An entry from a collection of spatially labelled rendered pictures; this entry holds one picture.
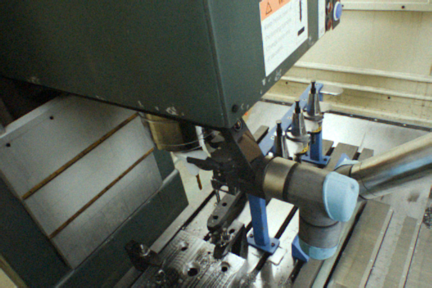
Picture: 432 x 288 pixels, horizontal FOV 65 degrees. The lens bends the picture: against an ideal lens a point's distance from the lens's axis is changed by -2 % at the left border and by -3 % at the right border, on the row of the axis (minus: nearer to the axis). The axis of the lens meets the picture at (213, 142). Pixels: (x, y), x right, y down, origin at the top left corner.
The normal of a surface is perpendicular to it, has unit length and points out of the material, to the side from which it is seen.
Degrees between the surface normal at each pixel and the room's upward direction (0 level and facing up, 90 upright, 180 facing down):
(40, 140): 90
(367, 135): 24
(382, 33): 90
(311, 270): 0
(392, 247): 8
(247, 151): 62
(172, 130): 90
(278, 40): 90
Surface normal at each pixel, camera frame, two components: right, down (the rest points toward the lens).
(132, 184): 0.81, 0.22
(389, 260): -0.08, -0.87
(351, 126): -0.38, -0.51
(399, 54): -0.56, 0.55
